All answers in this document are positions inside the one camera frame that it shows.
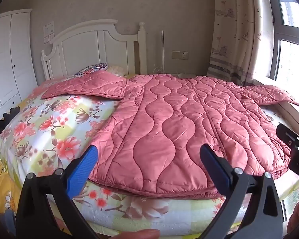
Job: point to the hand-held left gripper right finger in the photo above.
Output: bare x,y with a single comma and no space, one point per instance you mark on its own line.
214,171

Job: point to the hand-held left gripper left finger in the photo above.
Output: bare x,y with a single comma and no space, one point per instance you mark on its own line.
86,169

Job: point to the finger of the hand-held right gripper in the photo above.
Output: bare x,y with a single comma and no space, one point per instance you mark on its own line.
290,137

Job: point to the pink quilted jacket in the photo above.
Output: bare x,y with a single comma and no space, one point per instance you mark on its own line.
164,129

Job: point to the person's left hand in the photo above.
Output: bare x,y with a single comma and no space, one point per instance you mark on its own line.
137,234

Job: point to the beige window sill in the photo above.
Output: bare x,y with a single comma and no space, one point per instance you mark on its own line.
296,114

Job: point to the floral bed cover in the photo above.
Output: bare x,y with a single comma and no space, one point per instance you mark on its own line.
52,129

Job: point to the dark framed window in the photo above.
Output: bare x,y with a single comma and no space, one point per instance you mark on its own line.
291,54

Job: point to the yellow printed bed sheet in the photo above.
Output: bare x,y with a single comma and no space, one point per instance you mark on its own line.
2,186

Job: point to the black jagged object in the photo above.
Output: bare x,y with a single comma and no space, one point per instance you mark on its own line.
5,122

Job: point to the white nightstand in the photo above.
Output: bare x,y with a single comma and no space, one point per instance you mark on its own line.
186,75

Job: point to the mandala patterned pillow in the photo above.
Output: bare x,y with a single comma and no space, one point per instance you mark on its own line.
94,67

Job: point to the beige plush cushion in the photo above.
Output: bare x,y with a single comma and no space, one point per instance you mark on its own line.
117,69

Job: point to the yellow pillow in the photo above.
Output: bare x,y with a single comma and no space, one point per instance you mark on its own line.
130,75

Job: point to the printed beige curtain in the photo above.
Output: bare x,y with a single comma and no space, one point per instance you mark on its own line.
234,34

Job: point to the white wooden bed headboard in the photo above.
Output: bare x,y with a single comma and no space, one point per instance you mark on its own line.
84,44

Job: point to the white upright pole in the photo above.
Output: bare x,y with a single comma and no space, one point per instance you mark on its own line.
162,52

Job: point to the white wardrobe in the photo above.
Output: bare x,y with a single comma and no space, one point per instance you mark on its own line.
5,54

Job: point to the beige wall socket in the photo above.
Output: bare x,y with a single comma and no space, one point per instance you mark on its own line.
180,55

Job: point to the wall switch panel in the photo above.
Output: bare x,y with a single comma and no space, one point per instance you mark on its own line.
48,39

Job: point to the white wall notice paper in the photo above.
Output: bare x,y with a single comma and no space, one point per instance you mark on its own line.
48,28

